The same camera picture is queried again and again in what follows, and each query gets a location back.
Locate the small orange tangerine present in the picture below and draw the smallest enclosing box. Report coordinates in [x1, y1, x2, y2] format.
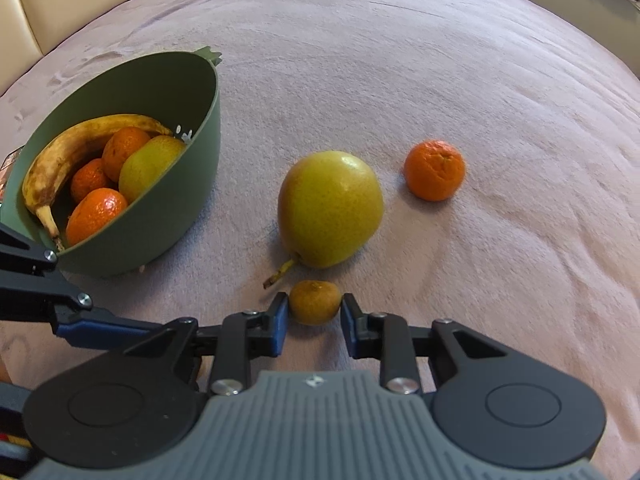
[70, 158, 113, 204]

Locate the green colander bowl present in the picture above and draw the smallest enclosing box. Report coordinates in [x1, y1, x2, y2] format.
[0, 46, 222, 277]

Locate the colourful printed packet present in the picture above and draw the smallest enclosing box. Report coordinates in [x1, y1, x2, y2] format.
[0, 147, 23, 196]

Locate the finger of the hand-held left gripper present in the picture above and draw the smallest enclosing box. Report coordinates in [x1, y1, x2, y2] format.
[0, 270, 157, 350]
[0, 222, 59, 277]

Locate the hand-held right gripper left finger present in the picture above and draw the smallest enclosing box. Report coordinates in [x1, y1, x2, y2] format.
[117, 292, 291, 396]

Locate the wrinkled orange tangerine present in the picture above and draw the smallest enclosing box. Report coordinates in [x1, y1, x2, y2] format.
[404, 140, 466, 202]

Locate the overripe spotted banana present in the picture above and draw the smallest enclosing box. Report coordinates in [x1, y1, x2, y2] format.
[21, 114, 174, 252]

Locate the small brown round fruit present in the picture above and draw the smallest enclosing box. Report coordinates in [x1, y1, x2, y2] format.
[289, 280, 343, 326]

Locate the orange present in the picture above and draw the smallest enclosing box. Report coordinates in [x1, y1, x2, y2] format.
[65, 188, 129, 247]
[102, 126, 152, 183]

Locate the yellow-green pear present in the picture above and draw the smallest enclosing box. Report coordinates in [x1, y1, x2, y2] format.
[263, 150, 385, 289]
[118, 135, 187, 204]

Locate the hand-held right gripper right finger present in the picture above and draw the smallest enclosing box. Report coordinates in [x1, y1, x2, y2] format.
[340, 292, 506, 395]

